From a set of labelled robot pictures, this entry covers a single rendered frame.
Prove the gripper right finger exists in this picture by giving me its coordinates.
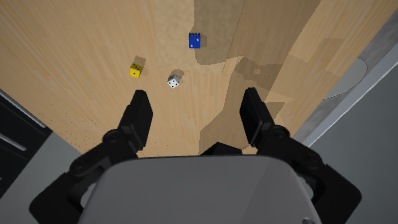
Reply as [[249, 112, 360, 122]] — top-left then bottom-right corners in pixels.
[[239, 87, 362, 224]]

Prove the yellow die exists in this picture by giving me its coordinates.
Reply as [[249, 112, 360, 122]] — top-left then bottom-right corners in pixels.
[[129, 63, 142, 78]]

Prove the white die with black pips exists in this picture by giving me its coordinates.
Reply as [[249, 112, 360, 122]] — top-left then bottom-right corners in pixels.
[[167, 74, 180, 88]]

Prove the tan square mat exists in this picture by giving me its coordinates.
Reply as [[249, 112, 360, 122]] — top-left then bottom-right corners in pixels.
[[154, 0, 245, 75]]

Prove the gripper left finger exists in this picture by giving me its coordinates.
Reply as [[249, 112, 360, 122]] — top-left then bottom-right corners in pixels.
[[29, 90, 153, 224]]

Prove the blue die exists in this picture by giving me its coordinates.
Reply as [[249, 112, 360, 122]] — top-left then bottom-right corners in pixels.
[[189, 33, 200, 48]]

